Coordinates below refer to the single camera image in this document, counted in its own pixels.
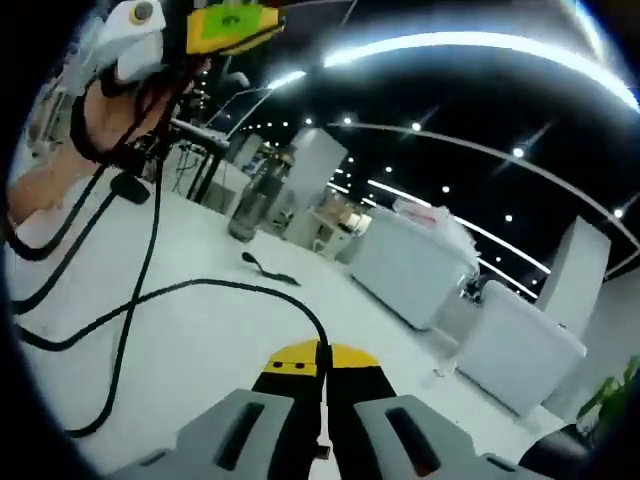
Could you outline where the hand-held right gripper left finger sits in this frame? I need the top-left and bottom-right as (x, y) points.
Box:
(107, 338), (327, 480)

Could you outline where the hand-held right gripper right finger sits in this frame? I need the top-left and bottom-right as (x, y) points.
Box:
(323, 343), (509, 480)

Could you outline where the black data cable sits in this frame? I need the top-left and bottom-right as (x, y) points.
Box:
(7, 59), (335, 464)

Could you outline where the clear bottle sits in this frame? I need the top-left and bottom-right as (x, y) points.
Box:
(226, 148), (290, 244)

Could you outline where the person's left hand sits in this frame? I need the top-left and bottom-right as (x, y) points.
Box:
(72, 53), (207, 167)

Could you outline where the pile of pink white packets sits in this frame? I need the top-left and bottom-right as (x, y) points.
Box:
(392, 196), (480, 262)

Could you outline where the green potted plant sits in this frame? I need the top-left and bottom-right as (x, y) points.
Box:
(576, 353), (640, 451)

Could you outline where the black Velcro strap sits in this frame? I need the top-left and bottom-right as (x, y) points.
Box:
(240, 250), (304, 288)

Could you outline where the black-legged table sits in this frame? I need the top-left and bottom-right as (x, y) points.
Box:
(168, 117), (233, 205)

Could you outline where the white plastic storage box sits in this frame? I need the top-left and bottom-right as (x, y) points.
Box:
(453, 278), (588, 417)
(348, 203), (482, 332)

